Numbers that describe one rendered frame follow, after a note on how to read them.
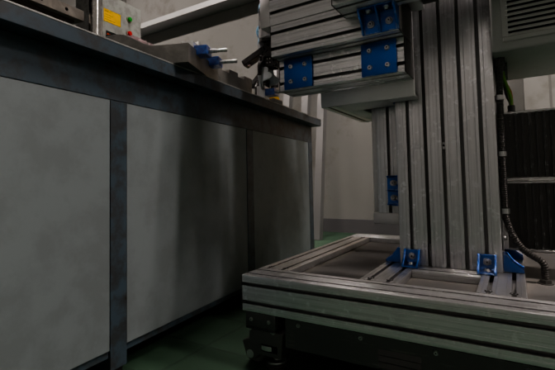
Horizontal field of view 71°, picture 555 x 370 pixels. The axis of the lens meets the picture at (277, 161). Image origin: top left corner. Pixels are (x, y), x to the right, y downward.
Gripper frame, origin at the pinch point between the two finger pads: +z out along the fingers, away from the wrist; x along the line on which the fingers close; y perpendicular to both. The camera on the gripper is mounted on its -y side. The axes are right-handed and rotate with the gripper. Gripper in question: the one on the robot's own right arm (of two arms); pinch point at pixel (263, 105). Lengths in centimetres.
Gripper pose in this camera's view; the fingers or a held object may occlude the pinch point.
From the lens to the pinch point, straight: 197.4
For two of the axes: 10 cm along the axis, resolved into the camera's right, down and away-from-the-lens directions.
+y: 7.2, -0.5, -6.9
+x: 6.9, 0.2, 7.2
